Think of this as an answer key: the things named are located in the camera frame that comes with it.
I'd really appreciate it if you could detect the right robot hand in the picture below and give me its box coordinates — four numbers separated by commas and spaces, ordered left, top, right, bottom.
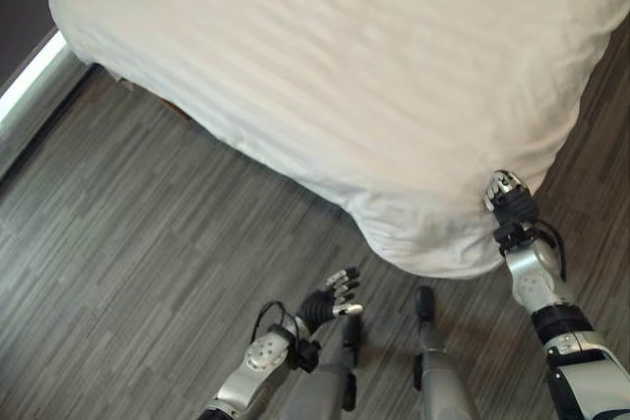
481, 169, 539, 225

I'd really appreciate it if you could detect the silver left robot leg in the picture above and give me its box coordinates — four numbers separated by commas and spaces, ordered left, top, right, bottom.
280, 315, 365, 420

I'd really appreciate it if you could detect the silver robot leg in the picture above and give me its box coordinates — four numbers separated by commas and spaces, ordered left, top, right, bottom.
411, 285, 481, 420
280, 315, 365, 420

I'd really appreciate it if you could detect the white bed duvet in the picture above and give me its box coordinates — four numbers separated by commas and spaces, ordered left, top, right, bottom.
50, 0, 630, 280

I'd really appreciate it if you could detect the white baseboard strip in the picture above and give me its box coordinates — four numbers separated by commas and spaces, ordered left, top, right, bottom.
0, 30, 75, 127

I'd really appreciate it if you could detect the silver right robot leg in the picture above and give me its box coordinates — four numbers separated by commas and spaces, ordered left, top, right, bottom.
411, 285, 481, 420

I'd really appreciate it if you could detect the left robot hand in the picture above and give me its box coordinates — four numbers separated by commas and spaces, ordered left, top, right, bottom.
295, 266, 365, 335

